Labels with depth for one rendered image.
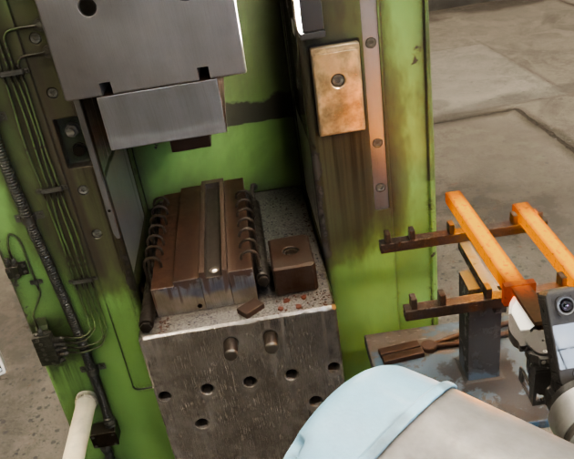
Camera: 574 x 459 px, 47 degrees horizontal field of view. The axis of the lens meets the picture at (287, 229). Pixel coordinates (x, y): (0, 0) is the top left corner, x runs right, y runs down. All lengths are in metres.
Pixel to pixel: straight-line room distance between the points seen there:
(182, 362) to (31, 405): 1.48
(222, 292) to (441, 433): 1.03
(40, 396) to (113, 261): 1.39
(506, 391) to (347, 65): 0.67
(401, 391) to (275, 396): 1.08
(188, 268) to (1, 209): 0.39
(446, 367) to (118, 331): 0.71
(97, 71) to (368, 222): 0.64
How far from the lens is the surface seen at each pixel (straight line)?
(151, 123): 1.15
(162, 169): 1.70
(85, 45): 1.12
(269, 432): 1.46
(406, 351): 1.37
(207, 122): 1.14
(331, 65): 1.26
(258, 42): 1.60
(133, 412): 1.70
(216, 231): 1.43
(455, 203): 1.28
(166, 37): 1.11
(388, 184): 1.39
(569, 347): 0.87
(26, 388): 2.84
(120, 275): 1.46
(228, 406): 1.41
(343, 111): 1.29
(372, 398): 0.32
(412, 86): 1.33
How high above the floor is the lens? 1.67
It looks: 29 degrees down
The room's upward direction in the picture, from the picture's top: 9 degrees counter-clockwise
